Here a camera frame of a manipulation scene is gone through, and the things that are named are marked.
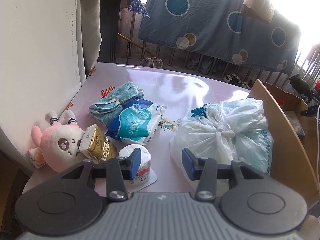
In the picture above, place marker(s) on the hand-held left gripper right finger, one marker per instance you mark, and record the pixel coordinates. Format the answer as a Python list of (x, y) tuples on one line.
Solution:
[(187, 163)]

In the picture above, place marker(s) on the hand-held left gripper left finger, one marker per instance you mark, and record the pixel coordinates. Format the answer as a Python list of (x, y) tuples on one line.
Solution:
[(135, 162)]

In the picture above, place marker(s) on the orange striped towel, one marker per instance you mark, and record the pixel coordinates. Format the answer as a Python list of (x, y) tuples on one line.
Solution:
[(37, 157)]

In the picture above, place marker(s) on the brown cardboard box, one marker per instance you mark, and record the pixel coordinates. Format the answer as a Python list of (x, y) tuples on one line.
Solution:
[(275, 120)]

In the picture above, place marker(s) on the white yogurt cup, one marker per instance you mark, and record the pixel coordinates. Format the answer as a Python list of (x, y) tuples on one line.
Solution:
[(146, 160)]

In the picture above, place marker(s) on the blue wet wipes pack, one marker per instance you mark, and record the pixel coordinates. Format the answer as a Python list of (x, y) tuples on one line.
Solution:
[(135, 122)]

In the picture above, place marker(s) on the gold tissue pack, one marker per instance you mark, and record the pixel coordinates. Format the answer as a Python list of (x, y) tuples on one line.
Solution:
[(97, 145)]

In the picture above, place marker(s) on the white tied plastic bag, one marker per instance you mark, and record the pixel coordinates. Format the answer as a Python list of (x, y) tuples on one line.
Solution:
[(225, 130)]

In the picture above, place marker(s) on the teal folded towel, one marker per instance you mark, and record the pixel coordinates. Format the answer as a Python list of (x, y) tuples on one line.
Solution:
[(112, 102)]

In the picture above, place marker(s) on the pink plush toy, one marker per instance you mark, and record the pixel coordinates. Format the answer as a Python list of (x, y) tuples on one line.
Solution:
[(57, 142)]

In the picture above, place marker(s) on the black and white shoes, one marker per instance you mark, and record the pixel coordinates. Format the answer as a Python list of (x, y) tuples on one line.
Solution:
[(236, 80)]

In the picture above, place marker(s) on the grey sneakers pair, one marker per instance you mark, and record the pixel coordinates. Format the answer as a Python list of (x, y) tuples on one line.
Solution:
[(152, 62)]

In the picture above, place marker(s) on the yellow pole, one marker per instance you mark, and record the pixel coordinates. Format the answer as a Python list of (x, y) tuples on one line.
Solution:
[(132, 42)]

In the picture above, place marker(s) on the black device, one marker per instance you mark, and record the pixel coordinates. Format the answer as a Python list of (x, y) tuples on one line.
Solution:
[(301, 85)]

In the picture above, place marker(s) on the blue circle-print bedsheet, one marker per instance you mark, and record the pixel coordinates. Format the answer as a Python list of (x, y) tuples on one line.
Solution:
[(205, 25)]

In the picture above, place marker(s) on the beige curtain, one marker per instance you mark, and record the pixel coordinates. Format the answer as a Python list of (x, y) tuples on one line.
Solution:
[(90, 30)]

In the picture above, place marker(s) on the blue star pennant flag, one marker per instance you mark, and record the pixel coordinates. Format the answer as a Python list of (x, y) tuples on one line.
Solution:
[(137, 6)]

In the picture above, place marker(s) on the beige hanging cloth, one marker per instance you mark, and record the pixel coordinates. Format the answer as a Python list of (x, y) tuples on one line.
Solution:
[(260, 2)]

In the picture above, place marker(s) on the dark door frame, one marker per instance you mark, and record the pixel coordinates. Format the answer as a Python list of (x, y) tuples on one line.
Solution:
[(111, 17)]

